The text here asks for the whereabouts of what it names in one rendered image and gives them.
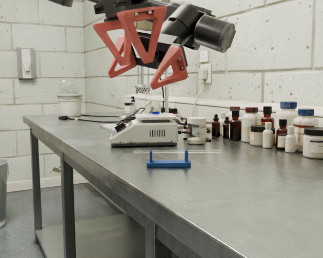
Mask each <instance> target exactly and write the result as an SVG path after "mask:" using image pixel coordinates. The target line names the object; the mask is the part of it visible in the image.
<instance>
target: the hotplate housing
mask: <svg viewBox="0 0 323 258"><path fill-rule="evenodd" d="M178 134H181V131H178V124H177V123H176V122H175V121H174V120H136V119H135V120H132V125H131V126H129V127H128V128H126V129H124V130H123V131H121V132H119V133H118V134H116V135H114V136H112V137H111V138H110V143H111V146H115V147H120V146H153V145H168V146H173V145H177V142H178Z"/></svg>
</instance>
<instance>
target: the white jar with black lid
mask: <svg viewBox="0 0 323 258"><path fill-rule="evenodd" d="M304 134H305V135H304V145H303V156H305V157H307V158H312V159H323V127H305V128H304Z"/></svg>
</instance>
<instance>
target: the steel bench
mask: <svg viewBox="0 0 323 258"><path fill-rule="evenodd" d="M59 116H60V114H49V115H24V116H23V123H25V124H26V125H27V126H29V127H30V147H31V169H32V190H33V211H34V233H35V243H36V244H40V246H41V248H42V250H43V253H44V255H45V257H46V258H323V159H312V158H307V157H305V156H303V152H296V151H295V152H294V153H288V152H286V151H285V150H280V149H276V145H275V144H273V147H272V148H263V147H262V146H253V145H251V144H250V143H246V142H242V141H241V140H239V141H232V140H229V139H224V138H223V136H220V137H212V136H211V131H212V127H210V126H207V128H209V129H210V130H211V131H210V132H208V133H207V138H210V139H211V142H208V141H207V143H206V144H203V145H191V144H188V143H187V140H184V139H183V133H181V134H178V142H177V145H173V146H168V145H153V146H120V147H115V146H111V143H110V138H111V134H112V131H109V130H106V129H104V128H101V127H100V125H103V124H117V123H118V122H115V123H105V122H91V121H82V120H69V119H68V120H61V119H58V117H59ZM38 140H40V141H41V142H42V143H43V144H44V145H46V146H47V147H48V148H50V149H51V150H52V151H53V152H54V153H56V154H57V155H58V156H59V157H60V173H61V187H62V214H63V223H62V224H59V225H53V226H47V227H42V208H41V185H40V173H39V151H38ZM150 149H152V150H153V151H184V150H185V149H187V150H188V151H192V150H221V153H188V160H190V161H191V167H147V160H150V153H138V154H135V153H133V151H149V150H150ZM73 169H75V170H76V171H77V172H78V173H79V174H80V175H82V176H83V177H84V178H85V179H86V180H88V181H89V182H90V183H91V184H92V185H94V186H95V187H96V188H97V189H98V190H100V191H101V192H102V193H103V194H104V195H105V196H107V197H108V198H109V199H110V200H111V201H113V202H114V203H115V204H116V205H117V206H118V207H120V208H121V209H122V210H123V211H124V212H126V213H125V214H118V215H114V216H108V217H102V218H96V219H90V220H84V221H78V222H75V214H74V184H73Z"/></svg>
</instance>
